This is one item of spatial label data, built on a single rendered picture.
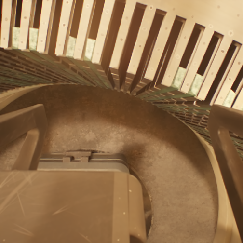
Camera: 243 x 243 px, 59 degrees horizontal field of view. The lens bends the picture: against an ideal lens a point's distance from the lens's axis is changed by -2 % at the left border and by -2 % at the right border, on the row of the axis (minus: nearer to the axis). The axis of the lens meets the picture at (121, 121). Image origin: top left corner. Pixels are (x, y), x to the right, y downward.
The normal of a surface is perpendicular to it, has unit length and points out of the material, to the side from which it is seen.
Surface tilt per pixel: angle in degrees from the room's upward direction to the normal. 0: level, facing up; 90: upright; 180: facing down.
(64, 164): 45
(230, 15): 0
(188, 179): 0
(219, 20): 0
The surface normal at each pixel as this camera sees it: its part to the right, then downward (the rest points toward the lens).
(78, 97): 0.00, 0.08
